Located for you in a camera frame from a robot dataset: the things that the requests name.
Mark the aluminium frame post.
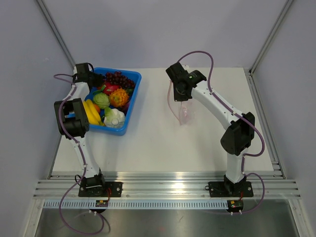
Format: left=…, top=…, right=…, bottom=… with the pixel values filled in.
left=35, top=0, right=76, bottom=69
left=248, top=0, right=295, bottom=76

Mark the aluminium front rail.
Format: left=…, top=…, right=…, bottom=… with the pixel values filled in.
left=33, top=170, right=301, bottom=199

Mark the right small circuit board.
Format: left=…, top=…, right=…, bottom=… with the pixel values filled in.
left=227, top=200, right=244, bottom=213

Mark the left small circuit board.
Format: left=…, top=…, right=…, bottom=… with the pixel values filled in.
left=95, top=200, right=109, bottom=208

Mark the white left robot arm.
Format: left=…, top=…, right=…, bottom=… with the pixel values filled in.
left=54, top=63, right=107, bottom=197

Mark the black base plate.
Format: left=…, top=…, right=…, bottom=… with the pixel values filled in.
left=204, top=181, right=254, bottom=198
left=78, top=182, right=123, bottom=198

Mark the small circuit board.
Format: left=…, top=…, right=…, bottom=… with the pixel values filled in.
left=95, top=200, right=109, bottom=208
left=227, top=200, right=244, bottom=213

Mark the right aluminium frame post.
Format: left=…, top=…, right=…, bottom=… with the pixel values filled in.
left=248, top=0, right=295, bottom=76

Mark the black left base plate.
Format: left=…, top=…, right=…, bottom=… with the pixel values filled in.
left=78, top=182, right=123, bottom=198

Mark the round green cabbage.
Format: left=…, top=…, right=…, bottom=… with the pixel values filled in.
left=93, top=93, right=110, bottom=109

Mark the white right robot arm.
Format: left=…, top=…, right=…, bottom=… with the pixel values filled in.
left=166, top=62, right=255, bottom=196

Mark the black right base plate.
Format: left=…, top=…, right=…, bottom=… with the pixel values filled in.
left=204, top=181, right=254, bottom=198

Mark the purple grape bunch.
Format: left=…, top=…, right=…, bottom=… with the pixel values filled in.
left=105, top=71, right=136, bottom=89

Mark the white green napa cabbage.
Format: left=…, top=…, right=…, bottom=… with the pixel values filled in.
left=103, top=107, right=125, bottom=128

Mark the blue plastic bin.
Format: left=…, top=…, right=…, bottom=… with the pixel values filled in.
left=85, top=67, right=142, bottom=136

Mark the purple eggplant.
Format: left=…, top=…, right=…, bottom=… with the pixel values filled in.
left=121, top=101, right=130, bottom=115

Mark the slotted cable duct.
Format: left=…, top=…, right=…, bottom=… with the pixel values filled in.
left=43, top=199, right=228, bottom=210

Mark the yellow banana bunch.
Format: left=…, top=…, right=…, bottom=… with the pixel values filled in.
left=83, top=99, right=104, bottom=126

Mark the left aluminium frame post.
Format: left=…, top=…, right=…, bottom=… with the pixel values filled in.
left=35, top=0, right=76, bottom=69

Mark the clear zip top bag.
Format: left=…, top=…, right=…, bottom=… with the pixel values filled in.
left=167, top=81, right=195, bottom=125

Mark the pink dragon fruit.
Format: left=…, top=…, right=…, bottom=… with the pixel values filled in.
left=97, top=82, right=120, bottom=96

